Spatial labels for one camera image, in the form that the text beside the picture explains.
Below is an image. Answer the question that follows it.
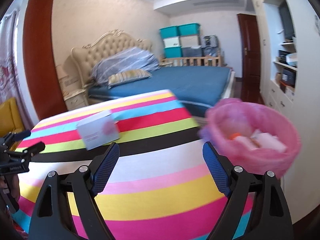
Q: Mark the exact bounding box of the pink mesh foam wrap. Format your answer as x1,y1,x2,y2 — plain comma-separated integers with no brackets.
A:
228,129,287,153

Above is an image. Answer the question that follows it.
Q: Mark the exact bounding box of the cream bedside table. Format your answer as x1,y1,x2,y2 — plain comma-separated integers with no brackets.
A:
64,89,89,111

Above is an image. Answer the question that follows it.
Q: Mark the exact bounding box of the wooden crib rail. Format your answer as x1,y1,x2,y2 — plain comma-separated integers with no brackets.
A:
160,56,223,67

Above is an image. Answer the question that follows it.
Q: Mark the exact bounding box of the pink floral curtain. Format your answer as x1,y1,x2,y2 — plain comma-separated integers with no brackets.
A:
1,10,32,129

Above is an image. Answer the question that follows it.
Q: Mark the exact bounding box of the teal storage bin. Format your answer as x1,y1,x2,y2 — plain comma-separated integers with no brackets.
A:
159,26,180,39
178,23,201,36
164,47,182,59

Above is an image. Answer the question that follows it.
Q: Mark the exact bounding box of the white wardrobe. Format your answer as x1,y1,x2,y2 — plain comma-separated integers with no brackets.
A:
252,0,319,222

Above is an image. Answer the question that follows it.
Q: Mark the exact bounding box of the black television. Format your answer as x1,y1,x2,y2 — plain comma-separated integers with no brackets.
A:
279,0,295,40

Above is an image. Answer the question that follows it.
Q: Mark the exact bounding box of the black safe box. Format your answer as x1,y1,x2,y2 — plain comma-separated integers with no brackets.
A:
281,68,296,87

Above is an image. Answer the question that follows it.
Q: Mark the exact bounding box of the grey storage bin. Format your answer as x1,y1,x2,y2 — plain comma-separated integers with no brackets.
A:
181,46,203,57

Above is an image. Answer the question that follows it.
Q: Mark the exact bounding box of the striped colourful table cloth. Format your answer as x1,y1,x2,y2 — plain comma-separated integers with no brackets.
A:
11,89,254,240

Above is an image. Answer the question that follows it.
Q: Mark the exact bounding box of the teal storage bin lower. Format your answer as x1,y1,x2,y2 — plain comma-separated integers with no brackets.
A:
164,47,182,59

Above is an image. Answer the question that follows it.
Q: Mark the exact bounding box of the teal storage bin left top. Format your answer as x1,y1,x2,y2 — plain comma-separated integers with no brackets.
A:
159,26,180,39

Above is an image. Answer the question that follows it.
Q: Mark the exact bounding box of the dark wooden door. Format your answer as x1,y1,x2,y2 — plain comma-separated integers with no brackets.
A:
237,14,264,104

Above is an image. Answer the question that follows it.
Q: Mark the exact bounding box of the yellow chair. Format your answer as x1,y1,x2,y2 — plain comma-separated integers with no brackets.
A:
0,98,24,137

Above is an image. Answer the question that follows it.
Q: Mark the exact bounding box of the white pink carton box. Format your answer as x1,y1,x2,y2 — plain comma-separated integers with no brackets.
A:
76,110,120,150

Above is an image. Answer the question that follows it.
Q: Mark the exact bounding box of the checkered bag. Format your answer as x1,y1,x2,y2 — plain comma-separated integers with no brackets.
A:
200,35,219,48

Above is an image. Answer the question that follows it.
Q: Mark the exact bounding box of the beige tufted headboard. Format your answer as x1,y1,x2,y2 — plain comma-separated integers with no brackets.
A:
71,29,152,87

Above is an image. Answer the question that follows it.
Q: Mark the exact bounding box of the striped small pillow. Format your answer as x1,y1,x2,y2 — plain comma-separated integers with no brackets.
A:
107,69,152,88

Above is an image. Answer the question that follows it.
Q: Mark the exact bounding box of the brown wooden panel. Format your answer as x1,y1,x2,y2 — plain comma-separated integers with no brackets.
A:
22,0,67,120

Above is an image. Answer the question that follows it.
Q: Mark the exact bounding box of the teal storage bin right top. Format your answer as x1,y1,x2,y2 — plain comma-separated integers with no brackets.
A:
178,23,201,36

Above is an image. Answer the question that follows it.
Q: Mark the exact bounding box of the bed with blue sheet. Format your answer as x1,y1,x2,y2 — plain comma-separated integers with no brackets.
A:
88,66,235,118

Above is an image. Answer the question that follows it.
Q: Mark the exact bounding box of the beige storage bin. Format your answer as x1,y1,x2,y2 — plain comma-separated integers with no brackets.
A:
180,35,200,47

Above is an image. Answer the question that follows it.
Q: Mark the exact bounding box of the white storage bin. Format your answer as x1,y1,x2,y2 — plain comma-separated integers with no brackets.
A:
163,36,181,48

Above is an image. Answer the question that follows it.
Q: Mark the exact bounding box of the pink trash bag bin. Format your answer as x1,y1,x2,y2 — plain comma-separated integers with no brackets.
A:
200,98,302,178

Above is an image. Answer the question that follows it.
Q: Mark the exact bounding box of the grey patterned pillow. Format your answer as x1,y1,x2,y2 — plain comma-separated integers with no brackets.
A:
90,47,160,85

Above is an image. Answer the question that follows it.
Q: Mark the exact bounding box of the left hand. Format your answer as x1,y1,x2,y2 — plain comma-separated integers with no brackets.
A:
0,174,21,202

